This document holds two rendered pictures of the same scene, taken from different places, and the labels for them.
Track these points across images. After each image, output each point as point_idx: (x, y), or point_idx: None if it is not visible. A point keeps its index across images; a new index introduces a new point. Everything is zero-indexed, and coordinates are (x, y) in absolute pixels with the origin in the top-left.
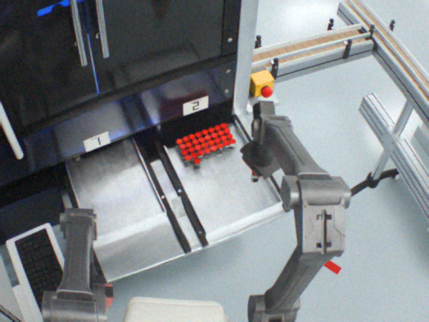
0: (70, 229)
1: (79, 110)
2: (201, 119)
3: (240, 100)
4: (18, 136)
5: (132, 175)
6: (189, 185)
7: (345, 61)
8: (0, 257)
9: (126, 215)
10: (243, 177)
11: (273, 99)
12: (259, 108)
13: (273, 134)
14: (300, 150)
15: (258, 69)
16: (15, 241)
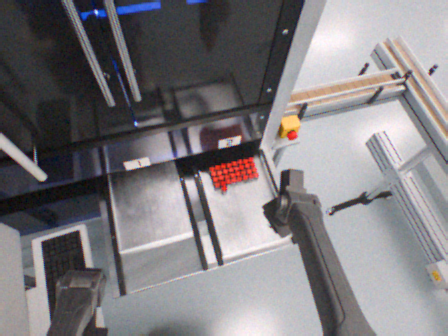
0: (56, 318)
1: (116, 139)
2: (233, 149)
3: (267, 139)
4: (43, 156)
5: (169, 192)
6: (215, 207)
7: (368, 106)
8: (18, 260)
9: (158, 228)
10: (260, 206)
11: (296, 138)
12: (287, 176)
13: (302, 228)
14: (337, 275)
15: (288, 113)
16: (42, 241)
